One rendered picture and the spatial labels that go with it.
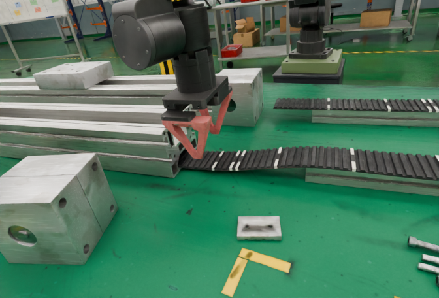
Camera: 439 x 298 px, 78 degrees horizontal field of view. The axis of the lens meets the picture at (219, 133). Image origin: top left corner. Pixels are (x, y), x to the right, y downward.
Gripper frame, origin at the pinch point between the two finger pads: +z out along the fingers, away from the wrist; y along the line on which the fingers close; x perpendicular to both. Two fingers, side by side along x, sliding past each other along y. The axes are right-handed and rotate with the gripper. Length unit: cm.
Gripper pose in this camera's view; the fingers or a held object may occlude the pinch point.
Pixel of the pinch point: (206, 140)
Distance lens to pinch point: 43.5
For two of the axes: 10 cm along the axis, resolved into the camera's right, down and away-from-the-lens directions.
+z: 1.2, 8.8, 4.7
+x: 9.4, 0.5, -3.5
